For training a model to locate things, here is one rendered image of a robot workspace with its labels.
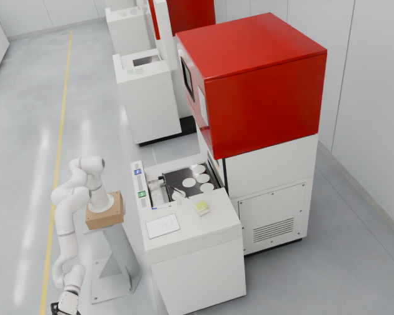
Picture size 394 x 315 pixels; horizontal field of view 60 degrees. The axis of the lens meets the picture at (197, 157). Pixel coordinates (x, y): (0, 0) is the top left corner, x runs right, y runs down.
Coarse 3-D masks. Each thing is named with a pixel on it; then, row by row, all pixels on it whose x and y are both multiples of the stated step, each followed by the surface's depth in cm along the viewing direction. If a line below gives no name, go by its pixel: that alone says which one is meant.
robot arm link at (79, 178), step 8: (72, 160) 229; (80, 160) 227; (72, 168) 220; (80, 168) 225; (72, 176) 209; (80, 176) 209; (64, 184) 200; (72, 184) 203; (80, 184) 206; (56, 192) 193; (64, 192) 192; (72, 192) 192; (56, 200) 191
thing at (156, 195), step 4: (152, 192) 260; (156, 192) 260; (160, 192) 259; (152, 196) 257; (156, 196) 257; (160, 196) 256; (152, 200) 254; (156, 200) 254; (160, 200) 253; (156, 204) 250; (160, 204) 250
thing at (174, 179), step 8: (184, 168) 274; (192, 168) 273; (168, 176) 269; (176, 176) 268; (184, 176) 267; (192, 176) 265; (168, 184) 262; (176, 184) 261; (200, 184) 257; (192, 192) 252; (200, 192) 251
